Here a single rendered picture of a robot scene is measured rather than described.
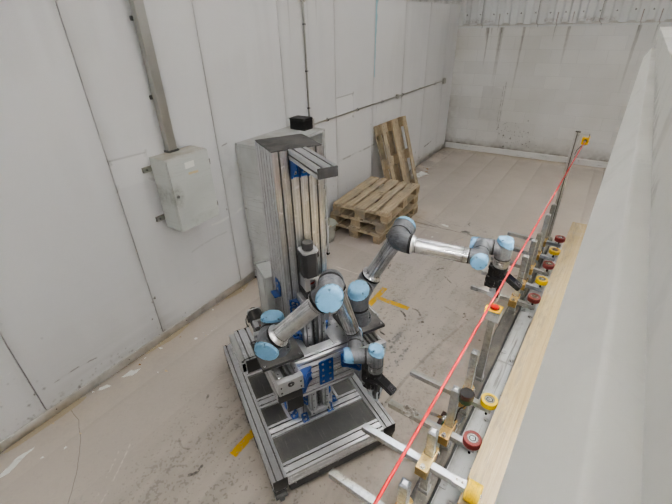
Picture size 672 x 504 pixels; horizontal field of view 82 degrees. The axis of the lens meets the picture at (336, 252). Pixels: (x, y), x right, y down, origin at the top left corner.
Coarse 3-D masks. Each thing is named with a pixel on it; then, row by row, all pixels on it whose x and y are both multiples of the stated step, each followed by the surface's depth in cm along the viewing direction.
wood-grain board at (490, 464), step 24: (576, 240) 325; (552, 288) 268; (552, 312) 246; (528, 336) 228; (528, 360) 211; (528, 384) 198; (504, 408) 186; (504, 432) 175; (480, 456) 165; (504, 456) 165; (480, 480) 157
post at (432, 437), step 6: (432, 432) 152; (438, 432) 153; (432, 438) 153; (426, 444) 157; (432, 444) 154; (426, 450) 158; (432, 450) 156; (432, 456) 158; (420, 480) 170; (426, 480) 167; (420, 486) 172; (426, 486) 169
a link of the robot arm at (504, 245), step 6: (498, 240) 182; (504, 240) 180; (510, 240) 180; (498, 246) 182; (504, 246) 180; (510, 246) 180; (498, 252) 182; (504, 252) 181; (510, 252) 181; (498, 258) 184; (504, 258) 183; (510, 258) 184
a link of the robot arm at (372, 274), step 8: (400, 224) 193; (408, 224) 195; (384, 248) 206; (392, 248) 203; (376, 256) 212; (384, 256) 208; (392, 256) 208; (376, 264) 212; (384, 264) 211; (368, 272) 218; (376, 272) 215; (368, 280) 217; (376, 280) 218
